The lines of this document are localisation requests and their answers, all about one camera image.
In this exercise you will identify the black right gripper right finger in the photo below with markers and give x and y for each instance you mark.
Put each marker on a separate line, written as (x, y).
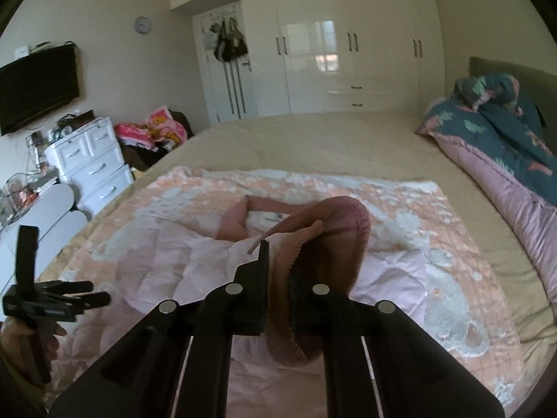
(321, 315)

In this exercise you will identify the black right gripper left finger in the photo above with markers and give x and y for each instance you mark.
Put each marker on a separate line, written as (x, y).
(240, 307)

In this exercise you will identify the pink quilted jacket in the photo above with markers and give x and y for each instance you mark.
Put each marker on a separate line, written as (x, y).
(166, 366)

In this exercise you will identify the white bedroom door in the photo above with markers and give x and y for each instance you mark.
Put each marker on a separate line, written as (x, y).
(227, 86)

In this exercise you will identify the person's left hand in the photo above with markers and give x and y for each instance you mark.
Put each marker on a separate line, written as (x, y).
(15, 334)

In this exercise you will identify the clutter on drawer chest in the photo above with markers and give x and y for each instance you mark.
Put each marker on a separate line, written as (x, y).
(23, 161)

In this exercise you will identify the peach patterned quilt blanket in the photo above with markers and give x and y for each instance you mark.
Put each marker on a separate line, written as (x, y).
(186, 233)

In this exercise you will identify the white drawer chest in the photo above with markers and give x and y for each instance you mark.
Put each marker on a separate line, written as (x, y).
(91, 162)

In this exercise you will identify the tan bed sheet mattress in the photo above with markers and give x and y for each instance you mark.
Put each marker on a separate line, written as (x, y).
(363, 144)

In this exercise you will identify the pink cartoon blanket pile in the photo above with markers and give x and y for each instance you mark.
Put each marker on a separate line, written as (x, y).
(160, 129)

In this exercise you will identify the teal and pink duvet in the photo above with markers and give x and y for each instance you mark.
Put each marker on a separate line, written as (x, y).
(492, 130)

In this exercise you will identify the bags hanging on door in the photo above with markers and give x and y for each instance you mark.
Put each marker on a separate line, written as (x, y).
(225, 40)

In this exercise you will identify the white glossy wardrobe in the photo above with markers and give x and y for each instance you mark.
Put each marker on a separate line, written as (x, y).
(310, 56)

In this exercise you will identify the black wall television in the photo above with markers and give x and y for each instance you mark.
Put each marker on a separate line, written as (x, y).
(35, 85)

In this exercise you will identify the round wall clock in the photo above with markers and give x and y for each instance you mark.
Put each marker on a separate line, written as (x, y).
(142, 25)

